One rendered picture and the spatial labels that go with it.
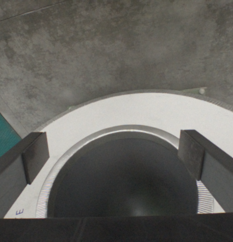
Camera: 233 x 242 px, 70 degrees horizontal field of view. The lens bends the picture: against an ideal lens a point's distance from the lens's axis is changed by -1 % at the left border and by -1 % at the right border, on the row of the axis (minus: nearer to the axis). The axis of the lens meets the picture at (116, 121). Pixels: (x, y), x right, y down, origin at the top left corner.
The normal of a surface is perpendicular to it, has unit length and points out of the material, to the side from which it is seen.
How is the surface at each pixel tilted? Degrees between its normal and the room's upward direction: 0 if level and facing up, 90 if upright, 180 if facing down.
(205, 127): 90
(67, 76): 0
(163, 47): 0
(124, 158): 6
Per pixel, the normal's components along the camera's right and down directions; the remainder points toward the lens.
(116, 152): 0.11, 0.62
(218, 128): -0.22, -0.75
